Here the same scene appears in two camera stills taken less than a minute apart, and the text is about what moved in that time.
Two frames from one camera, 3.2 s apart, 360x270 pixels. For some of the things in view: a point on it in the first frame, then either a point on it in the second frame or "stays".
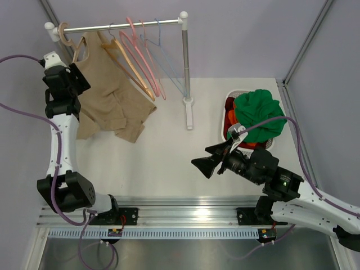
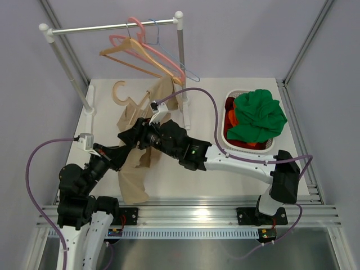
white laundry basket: x=233 y=93 stays
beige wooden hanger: x=61 y=29 -> x=128 y=100
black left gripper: x=73 y=75 -> x=115 y=160
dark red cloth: x=229 y=103 stays
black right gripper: x=207 y=165 -> x=140 y=132
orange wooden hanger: x=143 y=89 -> x=131 y=41
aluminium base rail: x=164 y=211 stays
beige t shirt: x=115 y=101 -> x=131 y=175
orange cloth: x=233 y=119 stays
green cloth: x=256 y=107 stays
